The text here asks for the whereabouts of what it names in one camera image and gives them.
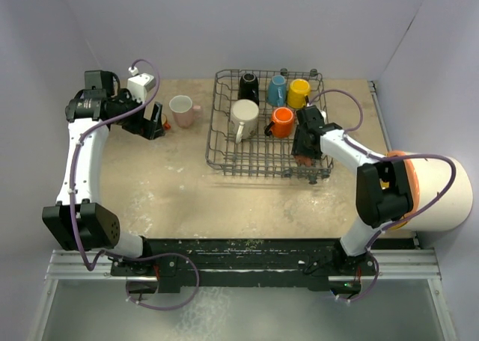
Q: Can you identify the aluminium frame rail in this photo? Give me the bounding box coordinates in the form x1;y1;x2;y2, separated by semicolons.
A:
46;250;442;287

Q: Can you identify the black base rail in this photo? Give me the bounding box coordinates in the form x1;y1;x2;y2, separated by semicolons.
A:
108;238;420;295

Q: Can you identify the white cylinder with orange lid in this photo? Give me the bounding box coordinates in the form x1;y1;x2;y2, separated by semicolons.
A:
377;150;473;232

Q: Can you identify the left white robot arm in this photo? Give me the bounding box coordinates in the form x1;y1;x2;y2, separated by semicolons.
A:
42;67;165;275

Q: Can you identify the blue mug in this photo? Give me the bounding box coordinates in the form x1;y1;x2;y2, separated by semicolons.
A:
266;75;287;107

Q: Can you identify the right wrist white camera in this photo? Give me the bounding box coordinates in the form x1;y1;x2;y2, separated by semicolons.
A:
320;110;327;123

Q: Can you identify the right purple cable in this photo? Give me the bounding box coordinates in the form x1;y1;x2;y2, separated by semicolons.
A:
306;89;457;305

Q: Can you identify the grey wire dish rack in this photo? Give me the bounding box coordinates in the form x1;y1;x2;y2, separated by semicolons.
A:
205;68;334;184

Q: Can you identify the orange mug black handle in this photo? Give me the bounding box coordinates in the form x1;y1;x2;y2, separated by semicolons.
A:
264;107;295;138

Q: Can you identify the cream white mug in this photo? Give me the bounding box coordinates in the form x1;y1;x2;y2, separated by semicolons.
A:
228;99;259;144

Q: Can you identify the yellow mug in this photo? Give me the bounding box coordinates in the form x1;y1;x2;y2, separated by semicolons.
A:
287;79;311;109

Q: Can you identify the pink faceted mug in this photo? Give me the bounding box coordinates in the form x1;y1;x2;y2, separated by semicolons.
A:
168;95;202;129

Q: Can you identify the small salmon pink cup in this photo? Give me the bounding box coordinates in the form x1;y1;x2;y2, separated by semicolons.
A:
295;155;314;168

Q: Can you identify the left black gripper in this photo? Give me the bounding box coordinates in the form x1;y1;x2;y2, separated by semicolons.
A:
111;89;164;140

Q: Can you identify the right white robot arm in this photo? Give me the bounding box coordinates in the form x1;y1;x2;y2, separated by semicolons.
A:
291;105;413;274

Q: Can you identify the small red-orange cup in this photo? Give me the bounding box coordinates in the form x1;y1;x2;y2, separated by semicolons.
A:
162;114;171;130

